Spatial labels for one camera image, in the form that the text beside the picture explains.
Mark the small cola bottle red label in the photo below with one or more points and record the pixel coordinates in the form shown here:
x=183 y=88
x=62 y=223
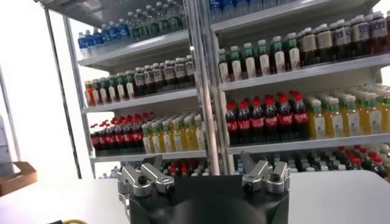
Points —
x=184 y=170
x=377 y=162
x=174 y=170
x=356 y=162

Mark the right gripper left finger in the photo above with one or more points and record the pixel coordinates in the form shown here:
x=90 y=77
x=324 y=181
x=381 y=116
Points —
x=134 y=182

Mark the dark tea bottle green label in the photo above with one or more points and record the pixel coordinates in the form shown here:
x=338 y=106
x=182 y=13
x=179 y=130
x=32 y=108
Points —
x=130 y=88
x=224 y=68
x=250 y=64
x=112 y=91
x=236 y=66
x=264 y=61
x=278 y=58
x=121 y=89
x=104 y=92
x=97 y=94
x=293 y=54

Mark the open cardboard box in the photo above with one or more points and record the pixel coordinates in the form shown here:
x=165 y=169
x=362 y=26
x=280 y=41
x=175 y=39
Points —
x=18 y=179

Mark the dark tea bottle orange label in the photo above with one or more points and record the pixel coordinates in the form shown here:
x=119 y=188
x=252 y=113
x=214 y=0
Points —
x=90 y=95

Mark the blue water bottle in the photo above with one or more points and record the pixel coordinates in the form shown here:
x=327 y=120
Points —
x=215 y=10
x=105 y=33
x=114 y=31
x=90 y=39
x=97 y=36
x=83 y=42
x=228 y=8
x=123 y=29
x=242 y=6

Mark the dark drink bottle blue label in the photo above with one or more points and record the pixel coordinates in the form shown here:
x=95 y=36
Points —
x=360 y=32
x=339 y=38
x=377 y=29

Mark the clear green water bottle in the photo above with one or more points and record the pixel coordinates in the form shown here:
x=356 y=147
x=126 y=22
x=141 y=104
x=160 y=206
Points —
x=161 y=18
x=152 y=20
x=182 y=15
x=172 y=16
x=141 y=23
x=132 y=25

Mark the black frame pole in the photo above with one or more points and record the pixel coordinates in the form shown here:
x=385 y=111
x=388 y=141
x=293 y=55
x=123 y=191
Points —
x=62 y=91

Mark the yellow juice bottle green label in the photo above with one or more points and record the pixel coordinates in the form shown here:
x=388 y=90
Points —
x=147 y=141
x=189 y=137
x=334 y=120
x=317 y=121
x=386 y=115
x=371 y=117
x=200 y=137
x=177 y=138
x=157 y=140
x=167 y=139
x=351 y=118

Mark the red drink bottle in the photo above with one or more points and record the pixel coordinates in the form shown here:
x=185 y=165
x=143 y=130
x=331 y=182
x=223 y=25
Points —
x=388 y=30

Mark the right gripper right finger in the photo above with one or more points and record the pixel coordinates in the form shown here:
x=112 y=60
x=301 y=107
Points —
x=274 y=179

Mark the dark drink bottle beige label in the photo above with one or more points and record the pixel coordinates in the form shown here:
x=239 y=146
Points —
x=309 y=45
x=324 y=41

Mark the dark drink bottle white label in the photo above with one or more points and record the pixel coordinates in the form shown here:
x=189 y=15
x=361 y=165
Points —
x=140 y=82
x=190 y=69
x=180 y=71
x=169 y=74
x=149 y=79
x=158 y=77

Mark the grey metal shelf unit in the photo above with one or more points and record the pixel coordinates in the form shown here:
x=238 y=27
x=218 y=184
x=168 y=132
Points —
x=137 y=51
x=304 y=144

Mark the yellow round connector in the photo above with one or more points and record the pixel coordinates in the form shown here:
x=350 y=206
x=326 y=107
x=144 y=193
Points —
x=74 y=221

